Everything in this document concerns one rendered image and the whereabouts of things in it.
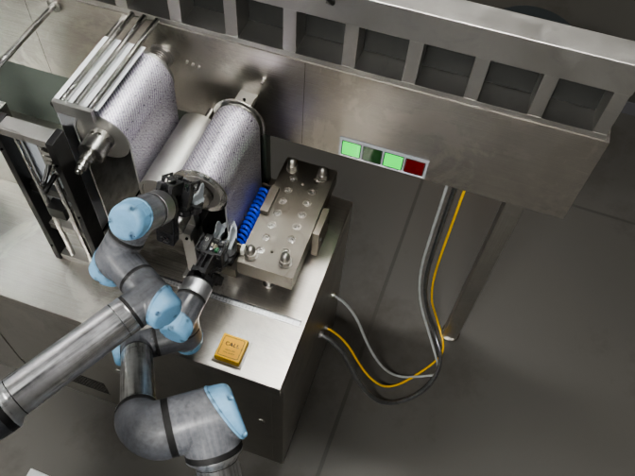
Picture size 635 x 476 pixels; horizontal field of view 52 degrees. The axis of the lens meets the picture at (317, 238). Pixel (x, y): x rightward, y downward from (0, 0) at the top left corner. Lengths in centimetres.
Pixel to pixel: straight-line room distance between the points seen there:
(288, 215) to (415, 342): 117
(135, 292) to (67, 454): 154
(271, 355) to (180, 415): 53
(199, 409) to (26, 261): 92
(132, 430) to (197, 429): 12
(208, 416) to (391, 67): 92
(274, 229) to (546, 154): 74
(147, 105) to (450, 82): 74
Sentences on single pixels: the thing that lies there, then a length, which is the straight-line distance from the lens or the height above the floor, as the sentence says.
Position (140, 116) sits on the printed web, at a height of 136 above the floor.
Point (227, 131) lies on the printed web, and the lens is 168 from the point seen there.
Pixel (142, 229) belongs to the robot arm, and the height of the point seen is 150.
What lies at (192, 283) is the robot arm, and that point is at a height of 115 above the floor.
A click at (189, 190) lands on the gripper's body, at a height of 140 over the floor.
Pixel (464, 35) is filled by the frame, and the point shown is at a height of 163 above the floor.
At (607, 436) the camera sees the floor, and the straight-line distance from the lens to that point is 295.
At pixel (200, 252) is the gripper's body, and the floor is 114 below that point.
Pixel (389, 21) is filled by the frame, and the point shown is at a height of 161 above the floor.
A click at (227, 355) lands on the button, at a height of 92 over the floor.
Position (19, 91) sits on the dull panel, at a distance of 236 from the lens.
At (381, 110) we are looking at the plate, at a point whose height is 135.
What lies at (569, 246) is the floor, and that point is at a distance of 333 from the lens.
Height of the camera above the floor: 253
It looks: 56 degrees down
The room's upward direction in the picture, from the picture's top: 5 degrees clockwise
